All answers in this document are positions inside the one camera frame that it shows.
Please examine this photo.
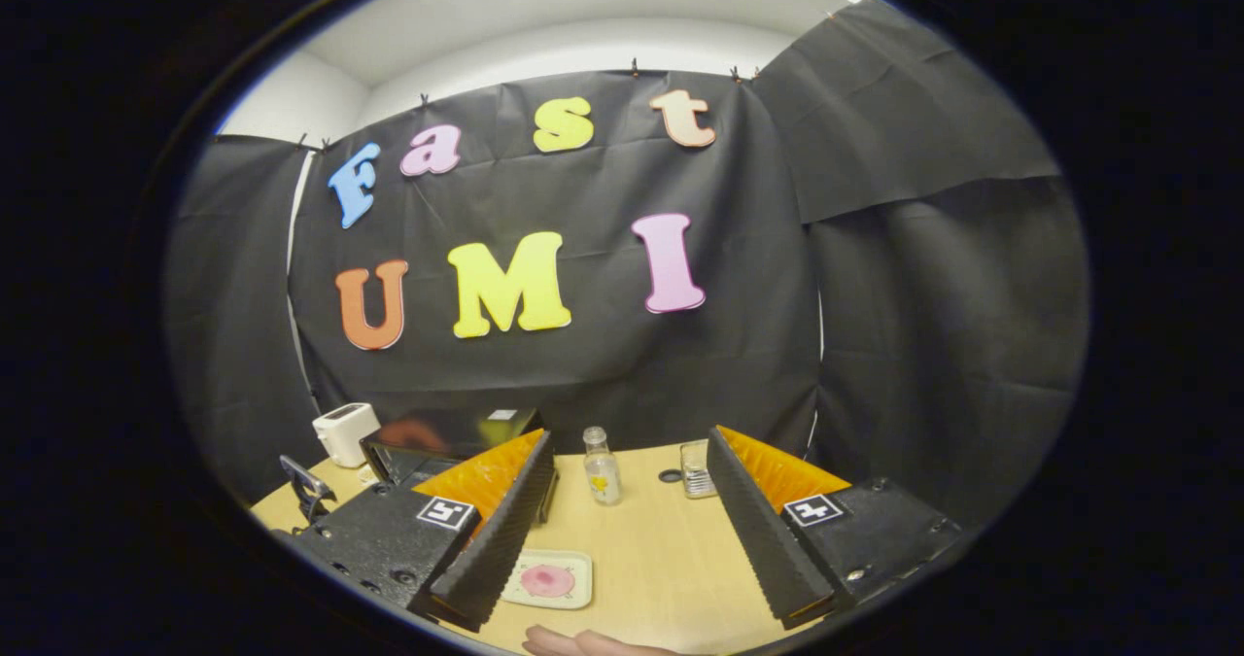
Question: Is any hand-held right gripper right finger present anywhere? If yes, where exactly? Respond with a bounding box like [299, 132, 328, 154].
[707, 426, 973, 631]

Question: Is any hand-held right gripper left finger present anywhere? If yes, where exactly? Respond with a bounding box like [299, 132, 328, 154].
[287, 429, 557, 635]

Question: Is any pink meat slice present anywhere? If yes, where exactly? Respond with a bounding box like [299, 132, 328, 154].
[521, 565, 576, 599]

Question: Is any cream square plate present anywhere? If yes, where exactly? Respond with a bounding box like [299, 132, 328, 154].
[501, 549, 594, 610]

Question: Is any black electric oven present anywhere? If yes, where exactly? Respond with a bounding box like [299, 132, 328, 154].
[280, 407, 562, 527]

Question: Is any clear glass bottle yellow label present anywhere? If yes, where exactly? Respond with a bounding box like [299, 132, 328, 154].
[582, 427, 623, 507]

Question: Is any white toaster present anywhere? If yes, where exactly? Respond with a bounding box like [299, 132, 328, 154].
[312, 402, 382, 468]

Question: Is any metal wire holder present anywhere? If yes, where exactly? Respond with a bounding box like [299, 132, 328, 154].
[679, 439, 718, 500]

